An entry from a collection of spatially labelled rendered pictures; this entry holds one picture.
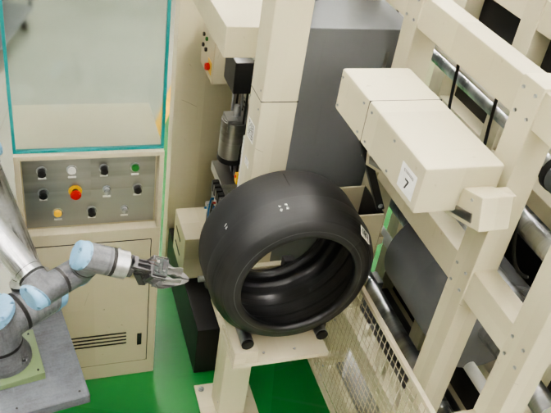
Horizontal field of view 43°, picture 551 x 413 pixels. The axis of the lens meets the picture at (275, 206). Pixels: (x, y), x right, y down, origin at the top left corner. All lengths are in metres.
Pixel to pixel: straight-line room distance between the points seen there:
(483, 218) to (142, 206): 1.50
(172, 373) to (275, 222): 1.57
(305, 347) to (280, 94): 0.95
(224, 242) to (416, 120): 0.70
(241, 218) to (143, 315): 1.18
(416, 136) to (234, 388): 1.67
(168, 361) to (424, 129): 2.02
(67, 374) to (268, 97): 1.28
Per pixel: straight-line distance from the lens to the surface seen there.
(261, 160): 2.44
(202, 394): 3.47
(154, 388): 3.49
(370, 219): 2.69
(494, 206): 1.94
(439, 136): 2.05
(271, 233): 2.15
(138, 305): 3.21
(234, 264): 2.19
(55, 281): 2.22
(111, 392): 3.49
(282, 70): 2.28
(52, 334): 2.92
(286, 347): 2.63
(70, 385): 2.74
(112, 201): 2.89
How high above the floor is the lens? 2.71
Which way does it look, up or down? 35 degrees down
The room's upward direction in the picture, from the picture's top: 10 degrees clockwise
